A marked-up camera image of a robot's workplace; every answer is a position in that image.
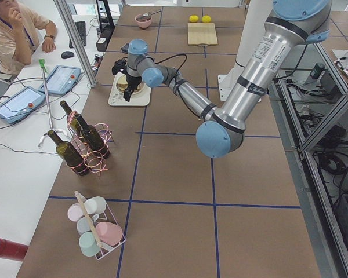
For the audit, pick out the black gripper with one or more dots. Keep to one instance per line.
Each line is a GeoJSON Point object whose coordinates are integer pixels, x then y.
{"type": "Point", "coordinates": [131, 80]}

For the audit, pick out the white round plate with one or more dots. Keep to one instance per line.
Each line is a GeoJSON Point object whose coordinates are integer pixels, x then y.
{"type": "Point", "coordinates": [120, 88]}

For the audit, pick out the bread slice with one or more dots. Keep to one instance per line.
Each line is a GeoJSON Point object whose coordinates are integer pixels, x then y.
{"type": "Point", "coordinates": [122, 82]}

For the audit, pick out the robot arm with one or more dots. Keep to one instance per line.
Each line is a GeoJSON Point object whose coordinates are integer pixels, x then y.
{"type": "Point", "coordinates": [290, 23]}

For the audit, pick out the cream bear tray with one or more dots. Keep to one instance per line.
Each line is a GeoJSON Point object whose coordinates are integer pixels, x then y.
{"type": "Point", "coordinates": [140, 97]}

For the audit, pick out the grey folded cloth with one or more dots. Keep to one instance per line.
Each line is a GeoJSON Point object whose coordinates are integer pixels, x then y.
{"type": "Point", "coordinates": [125, 48]}

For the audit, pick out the blue teach pendant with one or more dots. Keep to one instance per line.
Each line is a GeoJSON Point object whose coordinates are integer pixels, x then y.
{"type": "Point", "coordinates": [62, 79]}
{"type": "Point", "coordinates": [19, 106]}

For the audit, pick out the pink bowl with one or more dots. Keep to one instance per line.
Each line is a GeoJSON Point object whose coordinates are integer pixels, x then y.
{"type": "Point", "coordinates": [143, 21]}

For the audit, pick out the black computer mouse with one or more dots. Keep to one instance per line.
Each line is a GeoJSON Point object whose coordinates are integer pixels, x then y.
{"type": "Point", "coordinates": [67, 54]}

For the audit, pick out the metal scoop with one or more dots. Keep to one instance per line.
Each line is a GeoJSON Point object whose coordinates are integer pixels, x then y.
{"type": "Point", "coordinates": [150, 13]}

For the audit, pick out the black keyboard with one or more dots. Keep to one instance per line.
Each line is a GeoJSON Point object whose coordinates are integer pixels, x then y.
{"type": "Point", "coordinates": [81, 28]}

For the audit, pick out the dark green wine bottle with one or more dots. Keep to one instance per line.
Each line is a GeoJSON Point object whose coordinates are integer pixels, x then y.
{"type": "Point", "coordinates": [69, 154]}

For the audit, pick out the green reacher grabber stick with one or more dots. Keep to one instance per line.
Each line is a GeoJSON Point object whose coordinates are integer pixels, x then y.
{"type": "Point", "coordinates": [51, 127]}

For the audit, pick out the wooden cutting board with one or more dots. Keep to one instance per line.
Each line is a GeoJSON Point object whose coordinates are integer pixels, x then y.
{"type": "Point", "coordinates": [202, 34]}

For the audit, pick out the yellow lemon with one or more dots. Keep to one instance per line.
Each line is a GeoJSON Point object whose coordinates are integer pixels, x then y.
{"type": "Point", "coordinates": [193, 19]}
{"type": "Point", "coordinates": [206, 19]}

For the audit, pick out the white cup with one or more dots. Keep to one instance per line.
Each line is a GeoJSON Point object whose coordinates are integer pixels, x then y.
{"type": "Point", "coordinates": [95, 205]}

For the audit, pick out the seated person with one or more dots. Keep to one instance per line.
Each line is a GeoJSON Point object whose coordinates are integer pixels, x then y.
{"type": "Point", "coordinates": [22, 31]}

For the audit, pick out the lilac cup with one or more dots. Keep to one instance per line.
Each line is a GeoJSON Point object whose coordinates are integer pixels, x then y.
{"type": "Point", "coordinates": [74, 212]}

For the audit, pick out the grey blue cup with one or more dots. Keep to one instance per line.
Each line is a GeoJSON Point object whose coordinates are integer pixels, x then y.
{"type": "Point", "coordinates": [82, 226]}

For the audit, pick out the pink cup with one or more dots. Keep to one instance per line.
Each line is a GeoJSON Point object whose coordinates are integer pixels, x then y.
{"type": "Point", "coordinates": [109, 233]}

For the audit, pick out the mint green cup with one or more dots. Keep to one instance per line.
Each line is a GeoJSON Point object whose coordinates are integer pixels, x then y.
{"type": "Point", "coordinates": [88, 244]}

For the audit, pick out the red cylinder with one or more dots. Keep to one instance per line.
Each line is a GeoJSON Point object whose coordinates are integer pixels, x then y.
{"type": "Point", "coordinates": [12, 250]}

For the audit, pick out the copper wire bottle rack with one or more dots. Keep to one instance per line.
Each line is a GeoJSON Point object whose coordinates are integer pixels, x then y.
{"type": "Point", "coordinates": [93, 160]}

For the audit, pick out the aluminium frame post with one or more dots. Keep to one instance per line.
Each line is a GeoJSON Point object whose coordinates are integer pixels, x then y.
{"type": "Point", "coordinates": [73, 34]}

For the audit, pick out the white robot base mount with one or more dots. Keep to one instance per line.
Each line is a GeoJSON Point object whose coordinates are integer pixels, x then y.
{"type": "Point", "coordinates": [256, 13]}

